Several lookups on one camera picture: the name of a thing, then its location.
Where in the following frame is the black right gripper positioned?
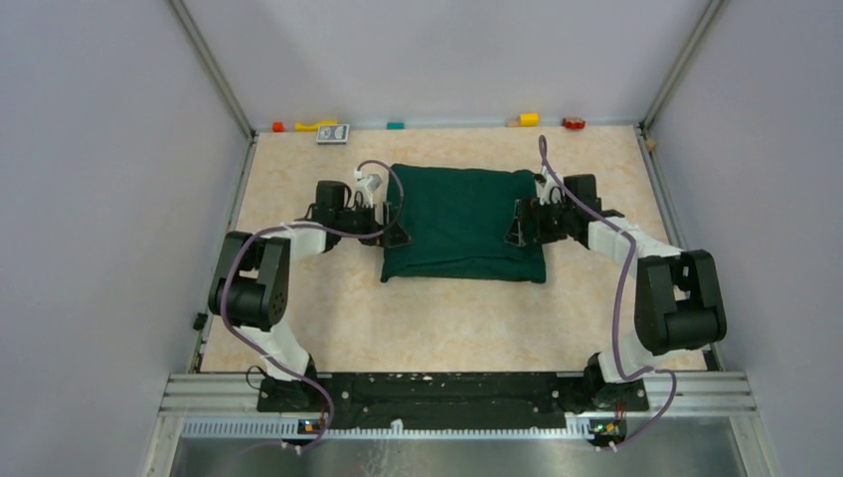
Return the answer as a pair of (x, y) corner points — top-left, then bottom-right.
(503, 196), (574, 246)

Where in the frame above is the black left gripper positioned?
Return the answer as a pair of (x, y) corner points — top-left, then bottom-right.
(336, 200), (413, 248)

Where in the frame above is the dark green surgical drape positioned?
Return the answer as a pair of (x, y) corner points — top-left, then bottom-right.
(380, 163), (547, 284)

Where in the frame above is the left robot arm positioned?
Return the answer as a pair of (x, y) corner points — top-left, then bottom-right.
(208, 175), (411, 411)

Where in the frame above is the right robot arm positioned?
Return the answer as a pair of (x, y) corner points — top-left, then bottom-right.
(505, 172), (728, 409)

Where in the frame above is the playing card box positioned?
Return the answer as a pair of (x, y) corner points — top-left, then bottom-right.
(316, 123), (350, 145)

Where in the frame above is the yellow wooden block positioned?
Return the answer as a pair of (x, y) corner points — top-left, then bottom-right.
(518, 112), (540, 127)

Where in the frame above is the red toy block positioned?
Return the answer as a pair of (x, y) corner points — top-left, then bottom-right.
(561, 116), (587, 130)

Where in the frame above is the yellow toy piece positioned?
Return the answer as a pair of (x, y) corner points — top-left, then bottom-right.
(294, 119), (338, 132)

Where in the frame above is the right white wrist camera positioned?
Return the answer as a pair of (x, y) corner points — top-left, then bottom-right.
(534, 167), (558, 204)

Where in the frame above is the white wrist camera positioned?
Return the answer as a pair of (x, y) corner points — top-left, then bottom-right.
(354, 169), (383, 197)
(534, 167), (558, 204)

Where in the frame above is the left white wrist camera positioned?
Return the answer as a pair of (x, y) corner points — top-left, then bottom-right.
(354, 169), (383, 197)

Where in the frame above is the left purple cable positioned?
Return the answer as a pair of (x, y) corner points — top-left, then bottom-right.
(219, 159), (407, 455)

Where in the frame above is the purple cable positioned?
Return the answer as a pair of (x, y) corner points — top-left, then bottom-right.
(219, 159), (407, 455)
(538, 135), (679, 453)

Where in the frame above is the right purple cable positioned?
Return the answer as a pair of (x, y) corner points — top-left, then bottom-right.
(538, 135), (679, 453)

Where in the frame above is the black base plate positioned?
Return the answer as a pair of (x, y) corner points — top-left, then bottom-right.
(256, 372), (650, 430)

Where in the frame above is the aluminium frame rail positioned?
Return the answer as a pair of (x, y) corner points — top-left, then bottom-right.
(159, 372), (758, 416)

